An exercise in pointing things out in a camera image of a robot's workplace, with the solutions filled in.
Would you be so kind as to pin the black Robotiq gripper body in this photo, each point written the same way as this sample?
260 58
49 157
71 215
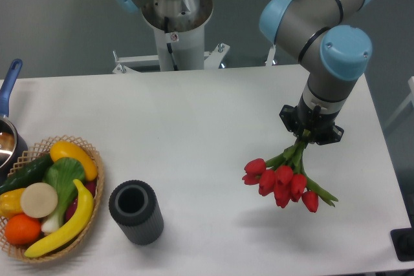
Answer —
311 124

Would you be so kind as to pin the red tulip bouquet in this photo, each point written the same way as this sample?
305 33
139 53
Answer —
284 176

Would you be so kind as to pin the dark grey ribbed vase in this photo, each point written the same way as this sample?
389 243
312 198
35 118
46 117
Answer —
134 206

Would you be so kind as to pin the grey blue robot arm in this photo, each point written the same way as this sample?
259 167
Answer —
311 31

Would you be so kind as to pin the black device at table edge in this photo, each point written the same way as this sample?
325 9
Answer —
403 243

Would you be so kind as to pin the dark red vegetable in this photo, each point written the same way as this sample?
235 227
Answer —
91 187

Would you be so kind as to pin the yellow squash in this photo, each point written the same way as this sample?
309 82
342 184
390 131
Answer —
65 149

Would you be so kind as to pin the green bok choy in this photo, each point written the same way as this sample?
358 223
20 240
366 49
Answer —
60 176

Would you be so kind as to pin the yellow banana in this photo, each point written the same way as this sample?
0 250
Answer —
70 229

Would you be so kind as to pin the beige round disc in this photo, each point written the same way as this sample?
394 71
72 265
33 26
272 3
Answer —
39 200

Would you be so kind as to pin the green cucumber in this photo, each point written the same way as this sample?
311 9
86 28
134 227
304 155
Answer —
32 172

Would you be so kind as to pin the orange fruit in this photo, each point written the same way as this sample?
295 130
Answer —
22 229

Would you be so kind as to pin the yellow bell pepper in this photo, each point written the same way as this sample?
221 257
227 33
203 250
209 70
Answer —
10 203

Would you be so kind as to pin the woven wicker basket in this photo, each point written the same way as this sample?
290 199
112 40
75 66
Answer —
37 150

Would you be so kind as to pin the white frame at right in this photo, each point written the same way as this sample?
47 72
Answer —
402 111

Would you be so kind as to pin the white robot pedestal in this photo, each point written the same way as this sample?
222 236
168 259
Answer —
178 27

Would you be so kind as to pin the blue handled saucepan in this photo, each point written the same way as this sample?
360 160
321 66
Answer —
12 144

